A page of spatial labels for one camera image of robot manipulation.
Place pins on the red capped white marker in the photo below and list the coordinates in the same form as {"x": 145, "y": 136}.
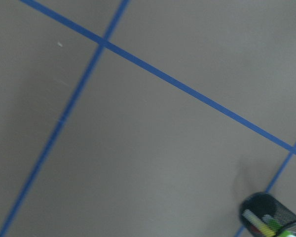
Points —
{"x": 255, "y": 231}

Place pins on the green highlighter pen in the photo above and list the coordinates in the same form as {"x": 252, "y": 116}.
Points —
{"x": 272, "y": 222}

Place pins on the black mesh pen cup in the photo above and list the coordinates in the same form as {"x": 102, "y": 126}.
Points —
{"x": 263, "y": 203}

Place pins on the yellow highlighter pen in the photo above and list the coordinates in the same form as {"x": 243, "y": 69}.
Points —
{"x": 263, "y": 228}

